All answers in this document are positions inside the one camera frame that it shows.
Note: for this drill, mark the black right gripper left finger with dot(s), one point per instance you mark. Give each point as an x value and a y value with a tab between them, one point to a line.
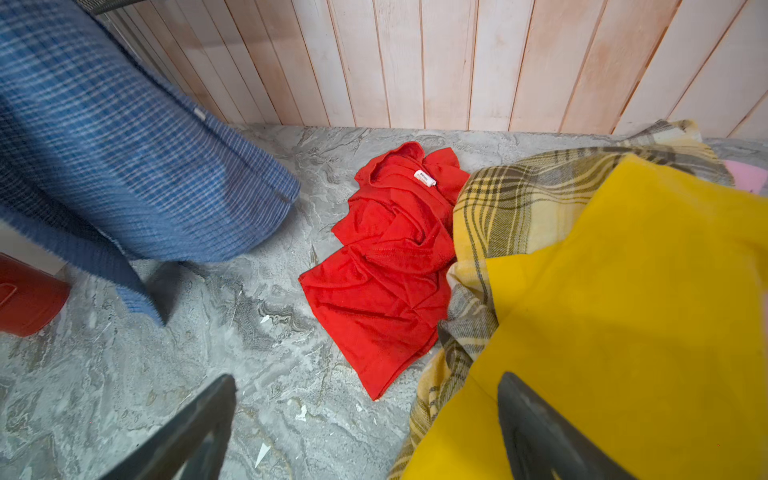
192	445

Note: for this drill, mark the yellow plaid cloth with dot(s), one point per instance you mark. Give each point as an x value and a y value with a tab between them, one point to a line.
519	209

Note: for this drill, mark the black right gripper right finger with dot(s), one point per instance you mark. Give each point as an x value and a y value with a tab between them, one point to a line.
541	444

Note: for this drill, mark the blue checked shirt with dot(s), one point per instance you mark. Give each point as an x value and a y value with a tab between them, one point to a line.
104	162

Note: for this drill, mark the pink cloth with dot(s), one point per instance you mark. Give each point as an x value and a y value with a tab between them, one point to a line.
746	177

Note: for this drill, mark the red cloth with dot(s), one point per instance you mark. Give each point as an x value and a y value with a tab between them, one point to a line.
382	294

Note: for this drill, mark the red pencil cup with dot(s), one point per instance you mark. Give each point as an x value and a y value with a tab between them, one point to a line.
30	298

